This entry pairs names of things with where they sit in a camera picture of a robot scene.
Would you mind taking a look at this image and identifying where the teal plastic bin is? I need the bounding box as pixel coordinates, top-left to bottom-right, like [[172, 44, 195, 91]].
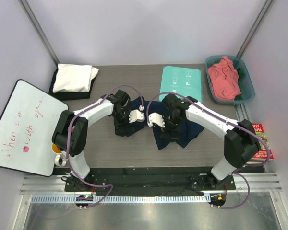
[[205, 55, 255, 105]]

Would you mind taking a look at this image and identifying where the white dry-erase board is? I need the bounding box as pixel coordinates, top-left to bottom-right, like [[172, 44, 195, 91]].
[[0, 79, 69, 177]]

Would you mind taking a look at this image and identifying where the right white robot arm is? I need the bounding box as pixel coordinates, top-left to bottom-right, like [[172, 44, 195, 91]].
[[162, 94, 261, 189]]

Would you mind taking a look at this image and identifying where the red storey house book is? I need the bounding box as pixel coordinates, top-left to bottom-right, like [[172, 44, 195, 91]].
[[252, 123, 274, 161]]

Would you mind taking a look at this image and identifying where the folded black t shirt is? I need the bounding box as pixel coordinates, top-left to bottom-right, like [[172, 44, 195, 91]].
[[48, 69, 96, 101]]

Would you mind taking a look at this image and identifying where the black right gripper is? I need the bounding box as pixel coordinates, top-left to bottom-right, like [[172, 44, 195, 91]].
[[158, 113, 184, 142]]

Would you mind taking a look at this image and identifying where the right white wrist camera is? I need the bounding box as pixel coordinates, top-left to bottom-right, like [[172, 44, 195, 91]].
[[147, 113, 165, 128]]

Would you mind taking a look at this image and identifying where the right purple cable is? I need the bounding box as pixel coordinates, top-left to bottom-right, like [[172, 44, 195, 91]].
[[145, 92, 271, 209]]

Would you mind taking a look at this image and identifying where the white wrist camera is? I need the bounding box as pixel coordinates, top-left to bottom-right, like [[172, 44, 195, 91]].
[[129, 110, 145, 123], [147, 113, 165, 128]]

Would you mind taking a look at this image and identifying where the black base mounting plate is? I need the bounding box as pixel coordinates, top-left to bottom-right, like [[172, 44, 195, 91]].
[[61, 167, 236, 197]]

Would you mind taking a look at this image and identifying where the white mug orange inside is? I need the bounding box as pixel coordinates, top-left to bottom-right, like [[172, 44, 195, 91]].
[[51, 144, 67, 167]]

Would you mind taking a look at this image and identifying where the navy blue t shirt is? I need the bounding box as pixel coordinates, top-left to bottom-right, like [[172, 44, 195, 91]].
[[115, 97, 204, 150]]

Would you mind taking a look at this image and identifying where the teal instruction mat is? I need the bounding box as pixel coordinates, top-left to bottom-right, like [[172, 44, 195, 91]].
[[160, 66, 202, 102]]

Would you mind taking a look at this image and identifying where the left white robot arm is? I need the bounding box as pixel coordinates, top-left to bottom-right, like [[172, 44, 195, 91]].
[[52, 90, 132, 191]]

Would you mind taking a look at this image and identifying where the pink crumpled t shirt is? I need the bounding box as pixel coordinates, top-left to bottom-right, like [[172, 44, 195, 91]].
[[208, 56, 241, 101]]

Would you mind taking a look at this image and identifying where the folded white t shirt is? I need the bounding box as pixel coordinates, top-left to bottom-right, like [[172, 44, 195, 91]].
[[52, 63, 99, 93]]

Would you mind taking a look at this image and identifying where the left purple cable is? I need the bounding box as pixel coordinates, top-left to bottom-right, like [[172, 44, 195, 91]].
[[66, 85, 144, 209]]

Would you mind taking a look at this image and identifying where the green t shirt in bin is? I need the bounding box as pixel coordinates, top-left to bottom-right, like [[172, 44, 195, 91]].
[[235, 68, 246, 101]]

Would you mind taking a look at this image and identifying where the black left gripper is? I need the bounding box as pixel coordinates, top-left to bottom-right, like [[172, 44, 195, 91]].
[[112, 106, 134, 136]]

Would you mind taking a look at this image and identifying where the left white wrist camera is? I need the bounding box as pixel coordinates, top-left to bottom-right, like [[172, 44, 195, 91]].
[[129, 110, 145, 123]]

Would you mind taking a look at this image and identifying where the perforated white cable duct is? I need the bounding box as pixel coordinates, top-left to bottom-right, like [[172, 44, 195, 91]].
[[31, 194, 211, 204]]

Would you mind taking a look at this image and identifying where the purple cable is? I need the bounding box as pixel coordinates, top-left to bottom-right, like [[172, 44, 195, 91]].
[[66, 85, 144, 209], [145, 92, 271, 209]]

